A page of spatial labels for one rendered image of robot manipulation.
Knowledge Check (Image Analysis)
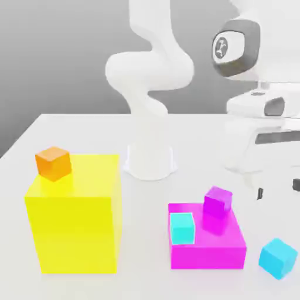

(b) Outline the large yellow box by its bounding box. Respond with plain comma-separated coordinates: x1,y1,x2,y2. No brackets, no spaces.
23,153,123,275

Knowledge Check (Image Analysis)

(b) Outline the small orange cube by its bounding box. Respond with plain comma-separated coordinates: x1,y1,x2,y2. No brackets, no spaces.
35,146,73,183

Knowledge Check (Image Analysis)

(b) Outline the large magenta box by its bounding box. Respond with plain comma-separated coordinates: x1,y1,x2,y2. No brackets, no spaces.
168,202,248,270

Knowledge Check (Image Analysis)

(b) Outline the small cyan cube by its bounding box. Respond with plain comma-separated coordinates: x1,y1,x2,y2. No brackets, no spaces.
258,237,299,281

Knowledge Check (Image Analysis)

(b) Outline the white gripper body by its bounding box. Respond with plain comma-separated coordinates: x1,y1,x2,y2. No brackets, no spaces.
223,117,300,175

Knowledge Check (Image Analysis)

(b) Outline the small purple cube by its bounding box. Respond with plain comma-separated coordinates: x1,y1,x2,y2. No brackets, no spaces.
202,185,233,220

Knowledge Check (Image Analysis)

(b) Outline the small teal cube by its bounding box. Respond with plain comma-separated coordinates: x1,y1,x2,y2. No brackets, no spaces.
169,212,196,246

